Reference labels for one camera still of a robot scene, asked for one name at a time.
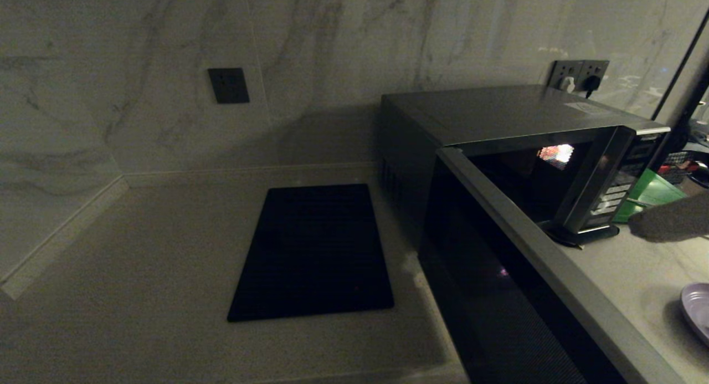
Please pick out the purple round plate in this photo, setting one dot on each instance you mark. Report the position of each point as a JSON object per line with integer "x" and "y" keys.
{"x": 699, "y": 312}

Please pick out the black metal frame post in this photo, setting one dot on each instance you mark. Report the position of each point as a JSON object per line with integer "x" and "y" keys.
{"x": 684, "y": 68}

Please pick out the white power plug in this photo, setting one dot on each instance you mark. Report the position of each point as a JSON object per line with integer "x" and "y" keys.
{"x": 567, "y": 85}

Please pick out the green cutting board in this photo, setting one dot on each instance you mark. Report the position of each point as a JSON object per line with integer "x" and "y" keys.
{"x": 653, "y": 193}

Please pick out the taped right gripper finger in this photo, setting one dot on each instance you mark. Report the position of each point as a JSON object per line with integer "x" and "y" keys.
{"x": 673, "y": 233}
{"x": 676, "y": 212}

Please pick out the black glass induction cooktop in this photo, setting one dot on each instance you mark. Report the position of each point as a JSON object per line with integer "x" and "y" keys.
{"x": 316, "y": 251}

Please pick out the black power plug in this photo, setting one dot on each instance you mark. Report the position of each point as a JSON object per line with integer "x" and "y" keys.
{"x": 591, "y": 83}

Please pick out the black single wall socket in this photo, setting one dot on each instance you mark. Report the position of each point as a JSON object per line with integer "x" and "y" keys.
{"x": 228, "y": 85}

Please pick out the grey double wall socket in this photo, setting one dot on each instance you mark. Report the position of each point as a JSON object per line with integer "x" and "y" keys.
{"x": 579, "y": 69}

